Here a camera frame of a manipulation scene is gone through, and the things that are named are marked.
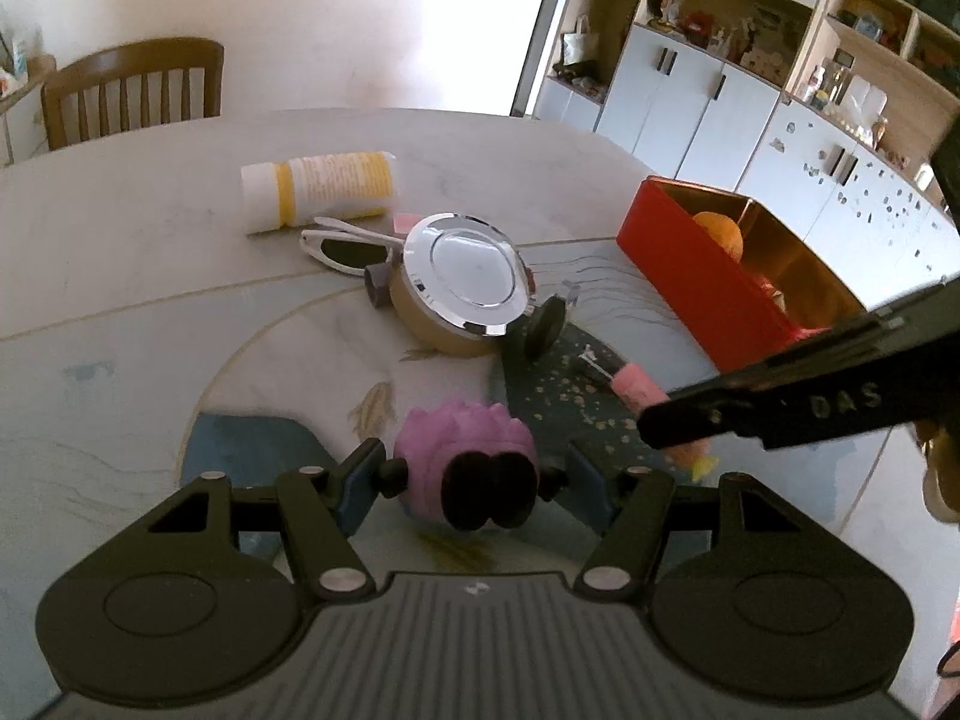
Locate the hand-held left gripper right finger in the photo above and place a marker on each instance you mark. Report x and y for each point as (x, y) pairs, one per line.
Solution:
(589, 489)

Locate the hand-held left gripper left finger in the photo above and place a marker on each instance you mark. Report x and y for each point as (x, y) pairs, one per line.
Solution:
(361, 481)

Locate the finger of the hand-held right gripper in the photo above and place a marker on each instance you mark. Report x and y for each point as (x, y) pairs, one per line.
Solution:
(697, 412)

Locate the pink tube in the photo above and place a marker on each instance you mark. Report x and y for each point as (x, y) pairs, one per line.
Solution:
(637, 384)

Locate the purple plush toy black eyes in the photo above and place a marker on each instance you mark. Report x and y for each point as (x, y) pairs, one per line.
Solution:
(465, 435)

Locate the red metal box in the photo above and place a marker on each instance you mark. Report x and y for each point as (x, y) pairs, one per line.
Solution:
(690, 277)

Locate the purple rectangular block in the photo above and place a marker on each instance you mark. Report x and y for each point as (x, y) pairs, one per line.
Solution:
(377, 285)

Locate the round gold tin chrome lid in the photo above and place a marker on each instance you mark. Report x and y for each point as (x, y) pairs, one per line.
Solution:
(465, 270)

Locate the white bottle yellow label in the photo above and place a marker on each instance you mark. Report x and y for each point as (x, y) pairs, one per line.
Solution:
(330, 180)

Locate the person's right hand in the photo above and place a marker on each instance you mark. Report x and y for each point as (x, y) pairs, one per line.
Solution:
(945, 480)

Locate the red wrapped snack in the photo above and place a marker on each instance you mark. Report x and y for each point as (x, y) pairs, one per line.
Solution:
(772, 292)

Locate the orange fruit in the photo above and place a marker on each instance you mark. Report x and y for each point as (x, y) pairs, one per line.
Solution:
(720, 234)

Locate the white sunglasses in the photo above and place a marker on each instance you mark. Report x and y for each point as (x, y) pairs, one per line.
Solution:
(341, 251)

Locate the printed table mat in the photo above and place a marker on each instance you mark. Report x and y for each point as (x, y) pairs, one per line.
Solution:
(112, 405)

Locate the small pink packet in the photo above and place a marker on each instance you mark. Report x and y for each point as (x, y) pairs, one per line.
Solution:
(403, 221)

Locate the translucent white containers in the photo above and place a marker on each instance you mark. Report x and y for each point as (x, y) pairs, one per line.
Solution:
(866, 99)

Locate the small white bottle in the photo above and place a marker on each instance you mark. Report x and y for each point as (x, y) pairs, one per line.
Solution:
(817, 84)

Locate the white tote bag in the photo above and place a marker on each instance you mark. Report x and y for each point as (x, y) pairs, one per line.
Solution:
(579, 45)

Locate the wooden chair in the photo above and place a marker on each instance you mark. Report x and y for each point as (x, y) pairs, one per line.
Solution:
(135, 60)

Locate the wooden side shelf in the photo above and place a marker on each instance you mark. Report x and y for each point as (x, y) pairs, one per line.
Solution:
(22, 101)

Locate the white wall cabinet unit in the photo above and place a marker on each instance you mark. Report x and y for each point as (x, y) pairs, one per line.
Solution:
(675, 105)

